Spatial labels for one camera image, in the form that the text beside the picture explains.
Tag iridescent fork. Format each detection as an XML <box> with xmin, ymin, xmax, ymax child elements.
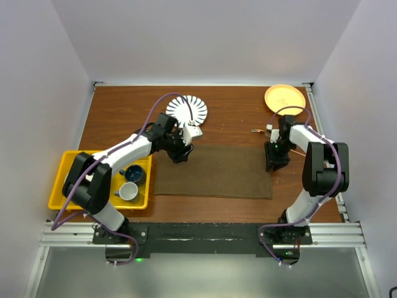
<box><xmin>251</xmin><ymin>129</ymin><xmax>270</xmax><ymax>138</ymax></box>

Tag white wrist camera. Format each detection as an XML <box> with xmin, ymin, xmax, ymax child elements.
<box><xmin>266</xmin><ymin>124</ymin><xmax>279</xmax><ymax>143</ymax></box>
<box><xmin>182</xmin><ymin>125</ymin><xmax>203</xmax><ymax>146</ymax></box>

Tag yellow plastic bin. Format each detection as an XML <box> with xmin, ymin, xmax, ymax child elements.
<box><xmin>48</xmin><ymin>150</ymin><xmax>152</xmax><ymax>210</ymax></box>

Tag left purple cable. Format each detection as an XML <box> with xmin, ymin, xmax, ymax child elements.
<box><xmin>51</xmin><ymin>93</ymin><xmax>196</xmax><ymax>266</ymax></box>

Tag orange plate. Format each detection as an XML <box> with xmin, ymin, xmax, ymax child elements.
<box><xmin>264</xmin><ymin>84</ymin><xmax>306</xmax><ymax>115</ymax></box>

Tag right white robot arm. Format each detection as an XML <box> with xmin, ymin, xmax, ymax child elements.
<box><xmin>258</xmin><ymin>115</ymin><xmax>349</xmax><ymax>244</ymax></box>

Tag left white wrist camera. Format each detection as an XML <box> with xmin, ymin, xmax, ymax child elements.
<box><xmin>182</xmin><ymin>125</ymin><xmax>203</xmax><ymax>146</ymax></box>

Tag white blue striped plate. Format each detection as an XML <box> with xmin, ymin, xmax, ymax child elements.
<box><xmin>166</xmin><ymin>95</ymin><xmax>208</xmax><ymax>128</ymax></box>

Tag dark blue mug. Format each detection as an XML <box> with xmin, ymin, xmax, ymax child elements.
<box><xmin>119</xmin><ymin>165</ymin><xmax>146</xmax><ymax>186</ymax></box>

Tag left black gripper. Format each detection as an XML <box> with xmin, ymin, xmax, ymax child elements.
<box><xmin>163</xmin><ymin>128</ymin><xmax>194</xmax><ymax>163</ymax></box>

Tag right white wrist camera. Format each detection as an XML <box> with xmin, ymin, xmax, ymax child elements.
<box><xmin>266</xmin><ymin>124</ymin><xmax>279</xmax><ymax>143</ymax></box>

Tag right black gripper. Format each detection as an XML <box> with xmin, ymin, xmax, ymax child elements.
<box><xmin>264</xmin><ymin>140</ymin><xmax>295</xmax><ymax>172</ymax></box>

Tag brown cloth napkin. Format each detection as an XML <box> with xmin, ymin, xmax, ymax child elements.
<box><xmin>154</xmin><ymin>145</ymin><xmax>273</xmax><ymax>199</ymax></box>

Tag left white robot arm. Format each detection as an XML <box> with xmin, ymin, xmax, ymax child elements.
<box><xmin>62</xmin><ymin>113</ymin><xmax>202</xmax><ymax>243</ymax></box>

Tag white grey mug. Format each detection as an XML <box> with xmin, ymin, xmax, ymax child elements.
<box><xmin>114</xmin><ymin>182</ymin><xmax>140</xmax><ymax>202</ymax></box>

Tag aluminium frame rail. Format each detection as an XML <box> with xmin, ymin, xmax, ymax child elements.
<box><xmin>39</xmin><ymin>222</ymin><xmax>366</xmax><ymax>248</ymax></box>

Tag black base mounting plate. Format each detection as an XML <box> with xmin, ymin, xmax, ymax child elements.
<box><xmin>92</xmin><ymin>222</ymin><xmax>313</xmax><ymax>262</ymax></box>

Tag copper spoon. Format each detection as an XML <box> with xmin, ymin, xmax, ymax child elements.
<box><xmin>290</xmin><ymin>149</ymin><xmax>306</xmax><ymax>157</ymax></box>

